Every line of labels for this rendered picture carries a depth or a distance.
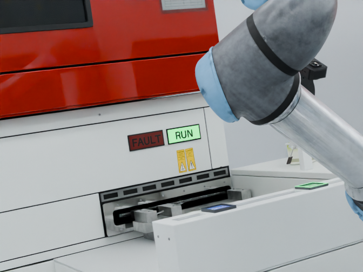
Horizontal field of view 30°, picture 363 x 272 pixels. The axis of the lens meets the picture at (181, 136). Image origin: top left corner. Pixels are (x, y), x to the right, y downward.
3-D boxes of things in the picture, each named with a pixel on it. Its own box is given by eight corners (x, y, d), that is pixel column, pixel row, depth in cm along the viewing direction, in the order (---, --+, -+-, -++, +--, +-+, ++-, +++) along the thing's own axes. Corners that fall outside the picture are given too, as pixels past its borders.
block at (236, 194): (227, 198, 211) (226, 189, 210) (236, 196, 212) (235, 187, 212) (242, 200, 204) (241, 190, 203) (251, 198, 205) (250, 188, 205)
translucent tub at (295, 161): (288, 165, 203) (284, 143, 203) (297, 161, 209) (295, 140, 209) (311, 163, 199) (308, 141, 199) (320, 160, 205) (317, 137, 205)
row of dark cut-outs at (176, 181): (100, 202, 195) (99, 193, 194) (227, 175, 216) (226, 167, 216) (101, 202, 194) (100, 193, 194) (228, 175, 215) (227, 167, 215)
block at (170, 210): (159, 215, 199) (158, 204, 199) (169, 212, 200) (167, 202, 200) (172, 217, 192) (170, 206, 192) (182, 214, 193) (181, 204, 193)
